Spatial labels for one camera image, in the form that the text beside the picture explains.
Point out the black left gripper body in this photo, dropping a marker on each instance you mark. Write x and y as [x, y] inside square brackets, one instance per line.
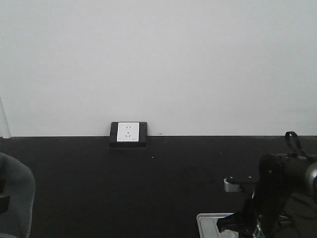
[4, 199]

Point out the gray cloth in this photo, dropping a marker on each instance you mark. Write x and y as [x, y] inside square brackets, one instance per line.
[20, 185]

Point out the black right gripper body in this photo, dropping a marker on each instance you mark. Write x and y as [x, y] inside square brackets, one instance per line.
[261, 209]

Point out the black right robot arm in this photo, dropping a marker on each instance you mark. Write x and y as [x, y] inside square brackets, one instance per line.
[300, 174]

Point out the metal tray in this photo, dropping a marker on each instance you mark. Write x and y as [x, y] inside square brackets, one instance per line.
[207, 225]

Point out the white wall socket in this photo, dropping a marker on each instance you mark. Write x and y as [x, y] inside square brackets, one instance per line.
[128, 132]

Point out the black socket housing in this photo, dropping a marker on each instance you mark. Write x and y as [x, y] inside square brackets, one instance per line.
[142, 143]

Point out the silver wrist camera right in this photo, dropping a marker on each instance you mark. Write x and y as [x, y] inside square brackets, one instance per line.
[239, 184]

